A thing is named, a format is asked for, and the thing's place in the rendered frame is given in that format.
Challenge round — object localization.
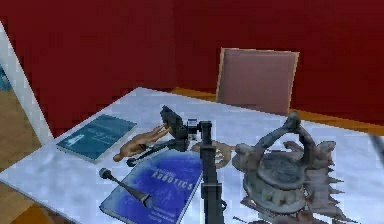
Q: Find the blue book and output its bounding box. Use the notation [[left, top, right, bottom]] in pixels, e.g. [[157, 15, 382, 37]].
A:
[[98, 149, 205, 224]]

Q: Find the grey kettle with handle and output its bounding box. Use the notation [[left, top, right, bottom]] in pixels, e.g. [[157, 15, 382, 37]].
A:
[[231, 111, 355, 224]]

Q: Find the brown flat round dish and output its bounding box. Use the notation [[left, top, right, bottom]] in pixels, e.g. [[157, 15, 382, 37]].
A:
[[191, 139, 236, 170]]

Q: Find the brown human figure statue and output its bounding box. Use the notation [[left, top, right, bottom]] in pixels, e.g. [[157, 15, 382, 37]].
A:
[[112, 122, 173, 163]]

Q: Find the teal book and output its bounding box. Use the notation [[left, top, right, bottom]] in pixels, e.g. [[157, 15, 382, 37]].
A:
[[55, 113, 138, 165]]

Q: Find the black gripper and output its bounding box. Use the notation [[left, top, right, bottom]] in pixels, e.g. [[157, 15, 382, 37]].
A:
[[126, 105, 191, 168]]

